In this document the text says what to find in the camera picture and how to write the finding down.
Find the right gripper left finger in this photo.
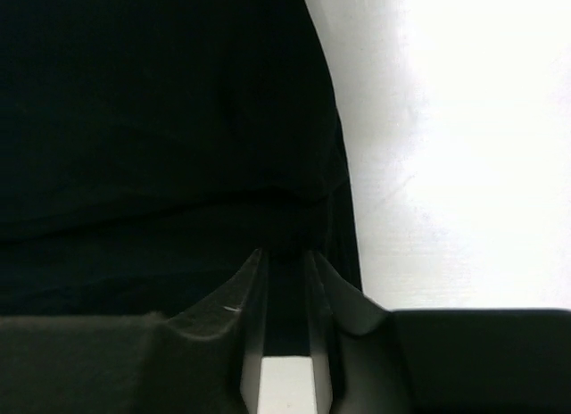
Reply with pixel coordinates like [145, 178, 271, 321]
[1, 250, 268, 414]

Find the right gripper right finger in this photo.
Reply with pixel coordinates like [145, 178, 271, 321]
[304, 253, 570, 413]

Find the black t-shirt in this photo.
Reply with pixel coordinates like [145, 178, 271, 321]
[0, 0, 363, 319]

